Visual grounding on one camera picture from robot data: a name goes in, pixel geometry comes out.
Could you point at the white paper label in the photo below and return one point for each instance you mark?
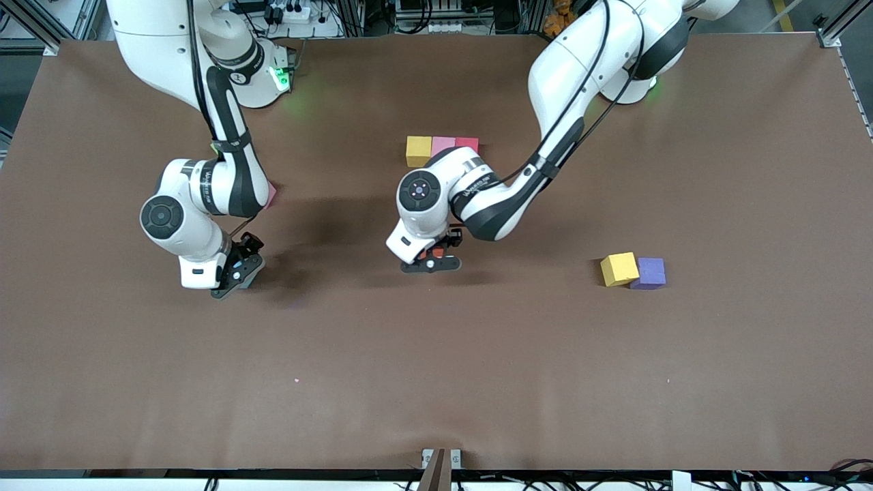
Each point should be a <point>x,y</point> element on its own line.
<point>681,481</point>

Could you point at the orange foam cube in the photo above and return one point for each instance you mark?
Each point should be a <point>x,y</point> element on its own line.
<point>431,255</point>

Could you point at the pink foam cube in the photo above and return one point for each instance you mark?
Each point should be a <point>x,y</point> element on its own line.
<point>442,143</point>
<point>271,195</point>

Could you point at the aluminium frame profile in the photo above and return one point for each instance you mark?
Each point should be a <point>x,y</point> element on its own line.
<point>829,37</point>
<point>49,48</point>

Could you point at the white power strip with plugs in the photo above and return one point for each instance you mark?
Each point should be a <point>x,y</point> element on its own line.
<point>297,13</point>

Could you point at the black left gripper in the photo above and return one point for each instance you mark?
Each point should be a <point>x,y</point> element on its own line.
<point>452,239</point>

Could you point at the small white power strip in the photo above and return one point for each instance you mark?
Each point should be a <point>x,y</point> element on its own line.
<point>447,27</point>

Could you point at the aluminium table edge rail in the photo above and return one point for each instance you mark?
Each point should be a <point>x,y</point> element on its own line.
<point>863,109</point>

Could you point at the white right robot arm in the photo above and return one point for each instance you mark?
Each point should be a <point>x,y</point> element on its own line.
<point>177,218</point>

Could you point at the grey metal table bracket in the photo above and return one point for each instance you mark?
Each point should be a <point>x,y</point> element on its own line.
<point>455,458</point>

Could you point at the brown upright post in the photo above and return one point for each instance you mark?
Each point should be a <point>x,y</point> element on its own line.
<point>436,474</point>

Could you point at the yellow foam cube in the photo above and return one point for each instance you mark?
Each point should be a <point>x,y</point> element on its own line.
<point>618,269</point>
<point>419,151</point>

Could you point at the pile of orange fruit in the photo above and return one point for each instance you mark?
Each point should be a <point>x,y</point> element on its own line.
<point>556,20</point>

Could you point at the purple foam cube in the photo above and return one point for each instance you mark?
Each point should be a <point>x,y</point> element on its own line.
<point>651,274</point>

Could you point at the red foam cube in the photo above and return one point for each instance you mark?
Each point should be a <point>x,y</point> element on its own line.
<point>468,142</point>

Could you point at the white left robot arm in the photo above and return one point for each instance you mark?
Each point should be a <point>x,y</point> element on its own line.
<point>566,75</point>

